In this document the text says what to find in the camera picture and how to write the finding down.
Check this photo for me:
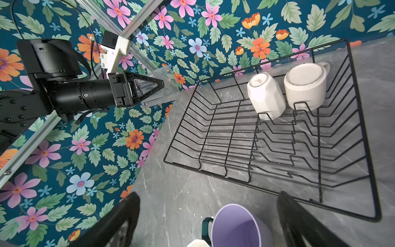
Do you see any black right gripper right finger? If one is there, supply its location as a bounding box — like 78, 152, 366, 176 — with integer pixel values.
277, 191, 348, 247

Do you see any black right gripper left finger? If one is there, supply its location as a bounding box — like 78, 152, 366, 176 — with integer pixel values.
69, 192, 141, 247

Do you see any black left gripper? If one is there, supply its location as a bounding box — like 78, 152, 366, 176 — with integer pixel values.
108, 72, 165, 108

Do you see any clear glass cup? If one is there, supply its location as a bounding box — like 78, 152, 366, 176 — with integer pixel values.
135, 64, 180, 107

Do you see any lilac plastic cup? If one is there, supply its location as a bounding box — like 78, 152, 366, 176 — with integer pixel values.
209, 204, 274, 247

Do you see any green mug white inside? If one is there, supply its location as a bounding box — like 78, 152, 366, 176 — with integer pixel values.
187, 217, 214, 247

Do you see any white faceted mug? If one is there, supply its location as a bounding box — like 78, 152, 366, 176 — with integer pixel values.
247, 72, 286, 121

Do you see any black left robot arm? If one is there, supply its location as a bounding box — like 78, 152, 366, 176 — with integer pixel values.
1, 39, 165, 152

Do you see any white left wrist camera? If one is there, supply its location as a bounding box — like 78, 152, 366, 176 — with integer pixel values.
100, 31, 130, 75

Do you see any black wire dish rack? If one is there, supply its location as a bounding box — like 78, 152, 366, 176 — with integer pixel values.
164, 39, 382, 222

